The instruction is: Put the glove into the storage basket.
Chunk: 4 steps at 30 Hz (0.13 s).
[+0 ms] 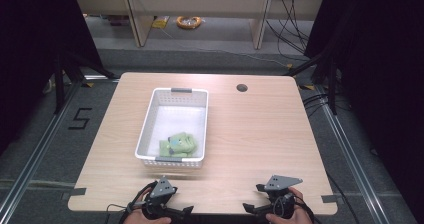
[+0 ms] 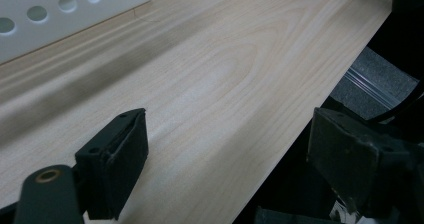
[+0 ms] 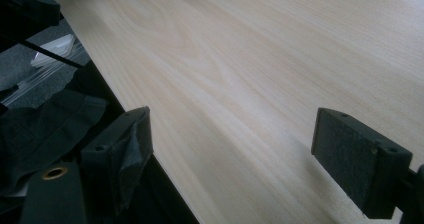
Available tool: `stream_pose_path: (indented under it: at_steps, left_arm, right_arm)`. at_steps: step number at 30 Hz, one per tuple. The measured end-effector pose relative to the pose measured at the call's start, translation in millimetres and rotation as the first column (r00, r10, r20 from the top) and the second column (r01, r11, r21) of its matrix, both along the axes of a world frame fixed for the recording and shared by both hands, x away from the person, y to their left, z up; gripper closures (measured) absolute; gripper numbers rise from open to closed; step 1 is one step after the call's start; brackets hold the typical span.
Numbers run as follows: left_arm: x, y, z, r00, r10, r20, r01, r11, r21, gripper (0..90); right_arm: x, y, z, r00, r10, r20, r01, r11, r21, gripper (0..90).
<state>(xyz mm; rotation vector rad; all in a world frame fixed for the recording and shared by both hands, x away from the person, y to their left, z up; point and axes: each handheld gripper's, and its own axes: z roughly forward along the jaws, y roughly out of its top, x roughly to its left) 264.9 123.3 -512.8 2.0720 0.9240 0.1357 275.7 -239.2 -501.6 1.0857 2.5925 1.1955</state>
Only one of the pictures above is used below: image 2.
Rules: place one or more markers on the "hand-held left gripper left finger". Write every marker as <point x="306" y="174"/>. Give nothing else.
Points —
<point x="113" y="164"/>

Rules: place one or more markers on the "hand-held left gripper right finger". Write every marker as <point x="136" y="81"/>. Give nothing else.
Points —
<point x="346" y="157"/>

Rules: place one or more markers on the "white perforated plastic basket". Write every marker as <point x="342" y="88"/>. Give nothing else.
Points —
<point x="66" y="24"/>

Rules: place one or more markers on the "metal floor rail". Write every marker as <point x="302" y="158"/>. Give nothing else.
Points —
<point x="373" y="87"/>

